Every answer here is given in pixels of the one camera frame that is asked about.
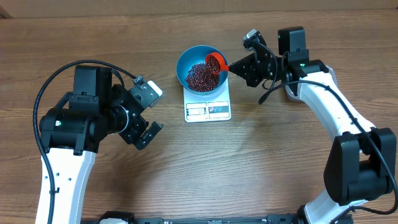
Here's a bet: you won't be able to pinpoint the red measuring scoop blue handle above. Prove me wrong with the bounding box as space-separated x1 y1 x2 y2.
205 52 229 74

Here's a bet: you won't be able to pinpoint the clear plastic container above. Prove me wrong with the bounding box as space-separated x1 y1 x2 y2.
285 65 338 102

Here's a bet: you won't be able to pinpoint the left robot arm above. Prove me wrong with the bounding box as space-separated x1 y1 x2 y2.
33 60 164 223

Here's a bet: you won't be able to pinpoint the blue bowl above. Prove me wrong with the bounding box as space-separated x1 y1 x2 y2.
176 45 228 95

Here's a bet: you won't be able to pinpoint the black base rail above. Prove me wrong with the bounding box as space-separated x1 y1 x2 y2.
80 211 304 224

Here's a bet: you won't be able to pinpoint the red beans in bowl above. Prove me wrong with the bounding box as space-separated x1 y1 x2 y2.
185 63 220 92

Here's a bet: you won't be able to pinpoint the white kitchen scale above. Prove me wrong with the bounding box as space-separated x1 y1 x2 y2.
183 79 232 123

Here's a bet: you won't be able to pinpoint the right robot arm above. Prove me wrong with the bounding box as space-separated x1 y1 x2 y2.
229 26 397 223

